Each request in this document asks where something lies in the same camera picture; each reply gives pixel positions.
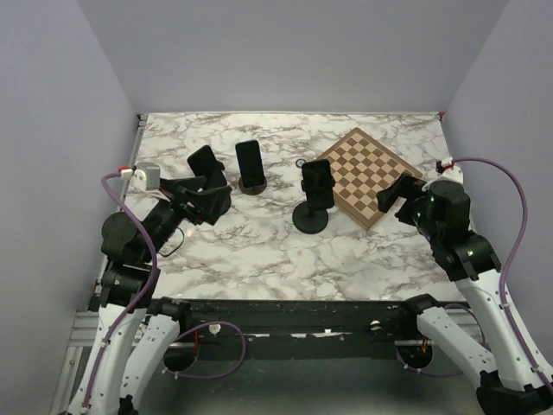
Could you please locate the black front mounting rail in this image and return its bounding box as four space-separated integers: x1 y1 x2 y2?
176 300 422 361

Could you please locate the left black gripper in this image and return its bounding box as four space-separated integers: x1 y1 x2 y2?
141 176 232 263

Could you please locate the aluminium frame rail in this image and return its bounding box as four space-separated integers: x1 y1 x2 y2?
49 311 98 414

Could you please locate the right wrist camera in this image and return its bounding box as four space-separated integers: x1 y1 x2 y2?
435 156 464 184

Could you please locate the round wooden phone stand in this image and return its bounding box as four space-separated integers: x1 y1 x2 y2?
238 176 267 195

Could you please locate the blue phone on wooden stand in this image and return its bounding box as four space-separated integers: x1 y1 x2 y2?
235 140 265 188

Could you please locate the wooden chessboard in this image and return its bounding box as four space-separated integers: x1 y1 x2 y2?
321 128 423 230

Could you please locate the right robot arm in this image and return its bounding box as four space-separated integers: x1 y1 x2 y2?
377 174 552 414

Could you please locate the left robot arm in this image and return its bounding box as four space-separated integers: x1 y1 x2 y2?
66 176 231 414

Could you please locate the black phone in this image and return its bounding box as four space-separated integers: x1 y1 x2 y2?
302 159 335 211
187 145 223 179

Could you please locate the black phone stand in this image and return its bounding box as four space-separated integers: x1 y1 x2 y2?
190 161 227 190
292 182 334 234

